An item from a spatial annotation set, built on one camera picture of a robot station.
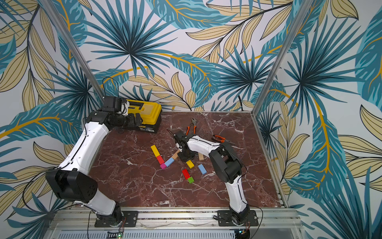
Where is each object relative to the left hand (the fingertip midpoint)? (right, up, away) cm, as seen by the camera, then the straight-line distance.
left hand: (134, 123), depth 80 cm
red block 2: (+28, -30, +8) cm, 42 cm away
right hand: (+28, -22, +15) cm, 38 cm away
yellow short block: (+7, -18, +18) cm, 26 cm away
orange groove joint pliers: (+33, +1, +33) cm, 47 cm away
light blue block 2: (+38, -28, +10) cm, 48 cm away
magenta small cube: (+14, -26, +10) cm, 31 cm away
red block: (+11, -23, +12) cm, 28 cm away
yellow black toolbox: (+5, +7, +15) cm, 17 cm away
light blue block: (+17, -24, +12) cm, 32 cm away
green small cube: (+31, -33, +6) cm, 45 cm away
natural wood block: (+21, -21, +14) cm, 32 cm away
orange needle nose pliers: (+50, -11, +24) cm, 57 cm away
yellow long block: (+30, -25, +12) cm, 41 cm away
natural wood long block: (+37, -21, +14) cm, 45 cm away
